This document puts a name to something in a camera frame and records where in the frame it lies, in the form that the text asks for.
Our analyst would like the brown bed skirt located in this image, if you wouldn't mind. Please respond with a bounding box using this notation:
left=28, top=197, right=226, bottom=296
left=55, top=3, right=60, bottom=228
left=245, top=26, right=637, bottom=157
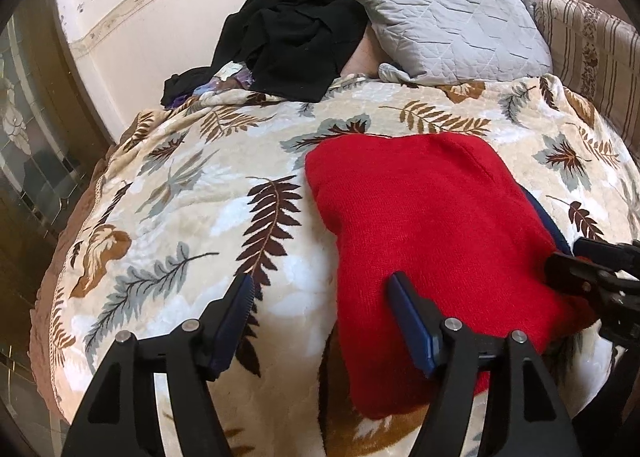
left=27, top=137, right=131, bottom=418

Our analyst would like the red and blue knit sweater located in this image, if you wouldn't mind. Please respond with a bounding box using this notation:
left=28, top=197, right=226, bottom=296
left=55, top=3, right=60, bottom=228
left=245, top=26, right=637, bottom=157
left=304, top=132, right=598, bottom=420

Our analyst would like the striped beige cushion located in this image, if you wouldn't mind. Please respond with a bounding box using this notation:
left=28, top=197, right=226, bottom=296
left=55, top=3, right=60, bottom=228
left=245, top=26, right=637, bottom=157
left=520, top=0, right=640, bottom=158

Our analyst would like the black garment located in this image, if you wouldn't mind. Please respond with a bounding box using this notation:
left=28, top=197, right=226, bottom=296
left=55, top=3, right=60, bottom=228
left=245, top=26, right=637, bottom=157
left=160, top=0, right=370, bottom=108

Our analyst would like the stained glass wooden door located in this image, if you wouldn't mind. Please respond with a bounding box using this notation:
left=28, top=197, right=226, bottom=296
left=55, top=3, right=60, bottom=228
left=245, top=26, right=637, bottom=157
left=0, top=0, right=116, bottom=438

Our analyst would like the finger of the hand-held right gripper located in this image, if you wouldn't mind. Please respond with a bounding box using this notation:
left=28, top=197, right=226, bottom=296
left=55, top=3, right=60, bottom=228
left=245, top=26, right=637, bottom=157
left=544, top=253, right=608, bottom=298
left=572, top=237, right=631, bottom=265

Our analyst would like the peach pillow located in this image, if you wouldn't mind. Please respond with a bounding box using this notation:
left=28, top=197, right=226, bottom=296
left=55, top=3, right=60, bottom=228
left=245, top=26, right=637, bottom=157
left=341, top=27, right=386, bottom=79

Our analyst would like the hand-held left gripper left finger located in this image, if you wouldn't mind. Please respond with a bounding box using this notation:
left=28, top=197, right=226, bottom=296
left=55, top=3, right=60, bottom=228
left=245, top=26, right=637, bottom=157
left=60, top=273, right=256, bottom=457

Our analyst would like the leaf print blanket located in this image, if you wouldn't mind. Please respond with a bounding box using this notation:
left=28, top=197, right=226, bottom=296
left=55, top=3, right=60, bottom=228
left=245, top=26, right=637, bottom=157
left=30, top=72, right=640, bottom=457

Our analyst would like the purple and white cloth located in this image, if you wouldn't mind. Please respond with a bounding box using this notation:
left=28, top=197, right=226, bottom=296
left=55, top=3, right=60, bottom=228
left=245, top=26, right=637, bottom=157
left=172, top=62, right=261, bottom=105

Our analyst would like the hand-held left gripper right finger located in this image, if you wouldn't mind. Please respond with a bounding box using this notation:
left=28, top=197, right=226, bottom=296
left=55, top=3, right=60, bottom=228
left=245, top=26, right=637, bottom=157
left=386, top=272, right=581, bottom=457

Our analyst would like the grey quilted pillow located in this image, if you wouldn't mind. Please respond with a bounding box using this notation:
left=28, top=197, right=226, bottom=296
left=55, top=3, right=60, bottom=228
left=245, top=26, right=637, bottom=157
left=340, top=0, right=552, bottom=85

